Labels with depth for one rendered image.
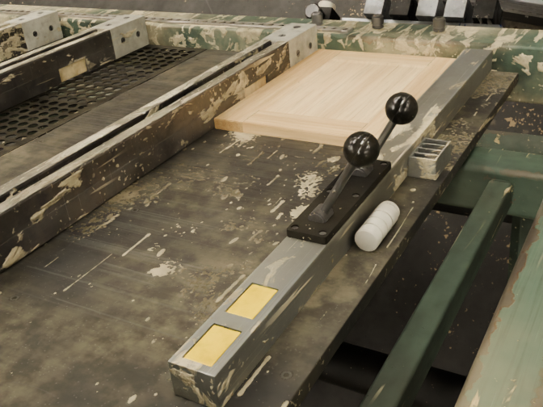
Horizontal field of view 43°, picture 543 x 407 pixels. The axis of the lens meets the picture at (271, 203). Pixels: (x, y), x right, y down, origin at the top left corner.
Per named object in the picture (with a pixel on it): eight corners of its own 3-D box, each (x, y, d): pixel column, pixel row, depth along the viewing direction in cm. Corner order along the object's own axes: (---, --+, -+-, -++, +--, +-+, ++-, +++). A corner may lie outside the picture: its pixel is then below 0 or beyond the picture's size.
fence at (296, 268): (491, 70, 131) (493, 49, 129) (220, 412, 60) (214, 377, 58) (465, 68, 133) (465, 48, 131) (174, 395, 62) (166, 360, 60)
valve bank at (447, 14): (532, 19, 160) (521, -32, 139) (520, 77, 159) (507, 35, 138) (336, 11, 184) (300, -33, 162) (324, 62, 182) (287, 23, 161)
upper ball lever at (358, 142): (337, 224, 80) (391, 139, 71) (323, 241, 77) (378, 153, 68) (310, 205, 81) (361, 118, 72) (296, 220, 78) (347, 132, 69)
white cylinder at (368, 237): (377, 254, 79) (401, 221, 85) (377, 232, 78) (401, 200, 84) (354, 249, 81) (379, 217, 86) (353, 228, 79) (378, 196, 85)
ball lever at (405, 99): (376, 179, 89) (428, 99, 80) (364, 193, 86) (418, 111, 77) (351, 162, 89) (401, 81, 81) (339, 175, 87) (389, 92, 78)
